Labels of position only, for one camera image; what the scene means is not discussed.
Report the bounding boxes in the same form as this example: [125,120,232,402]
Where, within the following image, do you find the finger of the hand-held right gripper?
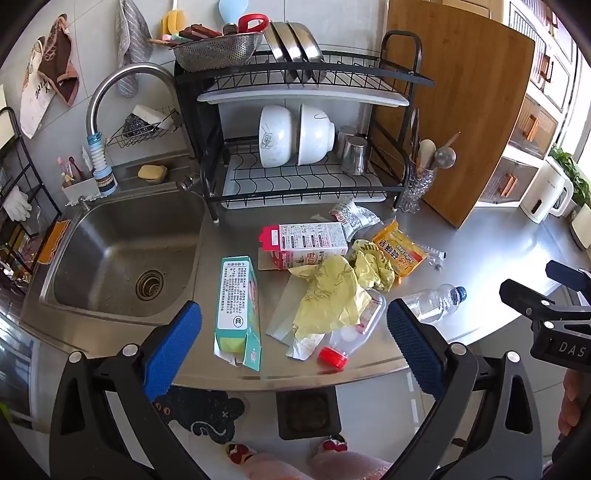
[545,260,591,292]
[499,278,591,324]

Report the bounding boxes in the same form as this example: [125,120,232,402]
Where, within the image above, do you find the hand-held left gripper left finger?
[49,300,204,480]

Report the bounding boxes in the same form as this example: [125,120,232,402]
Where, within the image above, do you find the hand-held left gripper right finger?
[383,298,543,480]

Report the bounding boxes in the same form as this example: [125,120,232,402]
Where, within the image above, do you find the red cap plastic bottle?
[317,288,387,372]

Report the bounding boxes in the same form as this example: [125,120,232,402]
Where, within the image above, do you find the yellow snack packet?
[372,220,428,283]

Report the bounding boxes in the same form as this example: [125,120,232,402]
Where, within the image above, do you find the large yellow plastic bag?
[288,255,372,340]

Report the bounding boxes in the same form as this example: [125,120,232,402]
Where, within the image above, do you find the long clear plastic wrapper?
[265,276,305,344]

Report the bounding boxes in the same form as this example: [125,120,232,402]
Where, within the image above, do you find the white paper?
[285,332,326,360]

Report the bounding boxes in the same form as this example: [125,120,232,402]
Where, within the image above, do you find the black trash bin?
[276,387,341,440]

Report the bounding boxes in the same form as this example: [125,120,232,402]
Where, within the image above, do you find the person's right hand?
[558,368,591,439]

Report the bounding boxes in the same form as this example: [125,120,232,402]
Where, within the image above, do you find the blue cap plastic bottle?
[402,284,467,324]

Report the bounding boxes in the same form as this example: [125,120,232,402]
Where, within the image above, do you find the black cat floor mat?
[152,387,245,445]

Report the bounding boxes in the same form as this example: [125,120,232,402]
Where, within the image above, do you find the green carton box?
[213,256,263,372]

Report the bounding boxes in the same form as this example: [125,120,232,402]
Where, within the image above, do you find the white electric kettle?
[519,158,574,224]

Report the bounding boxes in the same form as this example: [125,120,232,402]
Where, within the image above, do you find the small clear plastic wrapper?
[422,247,448,271]

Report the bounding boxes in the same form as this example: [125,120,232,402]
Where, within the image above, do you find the small crumpled yellow bag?
[349,240,395,291]

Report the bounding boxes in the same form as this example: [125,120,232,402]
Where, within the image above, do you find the green potted plant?
[549,145,591,208]

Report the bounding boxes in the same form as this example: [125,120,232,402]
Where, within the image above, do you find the stainless steel sink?
[39,191,206,324]

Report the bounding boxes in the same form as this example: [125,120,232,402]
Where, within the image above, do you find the white printed foil packet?
[329,199,382,241]

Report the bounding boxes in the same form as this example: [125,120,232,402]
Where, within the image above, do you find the glass utensil holder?
[398,154,438,213]

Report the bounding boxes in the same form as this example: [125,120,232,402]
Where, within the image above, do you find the pink white carton box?
[257,222,349,273]

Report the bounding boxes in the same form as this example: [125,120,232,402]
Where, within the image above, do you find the steel ladle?
[427,145,457,172]

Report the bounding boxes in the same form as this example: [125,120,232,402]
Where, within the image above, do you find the white cabinet with wooden drawers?
[478,0,583,208]

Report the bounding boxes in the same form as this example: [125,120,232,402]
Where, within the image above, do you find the orange cloth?
[37,219,70,264]

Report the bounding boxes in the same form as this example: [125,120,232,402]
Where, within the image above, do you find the wooden spoon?
[418,138,437,169]

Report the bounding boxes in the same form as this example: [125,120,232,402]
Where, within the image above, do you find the white toothbrush holder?
[61,175,100,206]

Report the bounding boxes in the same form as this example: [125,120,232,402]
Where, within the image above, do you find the wooden cutting board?
[372,0,536,229]

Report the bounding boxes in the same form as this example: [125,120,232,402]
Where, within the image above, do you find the blue white faucet extension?
[87,132,118,195]

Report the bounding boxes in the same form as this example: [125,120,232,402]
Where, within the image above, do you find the stainless steel cup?
[342,136,369,175]
[335,126,360,162]

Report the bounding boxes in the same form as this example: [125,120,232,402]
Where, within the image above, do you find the black dish rack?
[174,30,435,224]

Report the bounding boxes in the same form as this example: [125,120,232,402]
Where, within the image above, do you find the white gloves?
[2,186,33,221]

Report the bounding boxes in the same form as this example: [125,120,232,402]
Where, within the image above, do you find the dark steel wool scrubber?
[121,114,155,138]

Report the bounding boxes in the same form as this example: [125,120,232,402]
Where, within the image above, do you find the plain white bowl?
[295,103,336,166]

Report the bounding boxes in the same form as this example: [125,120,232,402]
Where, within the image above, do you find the white bowl with drawing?
[257,104,296,168]

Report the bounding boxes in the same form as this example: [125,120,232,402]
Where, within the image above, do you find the white sponge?
[133,104,172,130]

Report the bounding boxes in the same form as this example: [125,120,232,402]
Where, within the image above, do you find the black metal shelf rack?
[0,107,63,278]

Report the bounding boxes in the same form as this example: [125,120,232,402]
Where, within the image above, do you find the steel gooseneck faucet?
[85,63,195,160]

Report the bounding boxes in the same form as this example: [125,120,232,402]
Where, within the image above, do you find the white tote bag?
[19,37,61,139]

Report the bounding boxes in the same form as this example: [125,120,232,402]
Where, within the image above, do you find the steel colander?
[173,31,264,73]

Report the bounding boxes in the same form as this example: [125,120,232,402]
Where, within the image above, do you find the brown cloth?
[37,14,80,108]

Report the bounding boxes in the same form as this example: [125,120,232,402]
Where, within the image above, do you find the grey striped towel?
[115,0,153,96]

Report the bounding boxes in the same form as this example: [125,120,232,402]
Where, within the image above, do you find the bundle of wooden utensils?
[148,25,223,47]

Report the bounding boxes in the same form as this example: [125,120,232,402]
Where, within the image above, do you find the stainless steel plate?
[295,23,328,81]
[268,21,296,84]
[281,21,311,84]

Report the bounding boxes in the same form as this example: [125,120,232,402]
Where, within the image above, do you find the yellow sponge brush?
[161,0,183,40]

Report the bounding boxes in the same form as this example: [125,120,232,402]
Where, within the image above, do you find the light blue plastic object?
[218,0,241,25]

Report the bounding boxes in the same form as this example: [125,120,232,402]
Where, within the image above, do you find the black wire sponge basket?
[105,106,182,149]

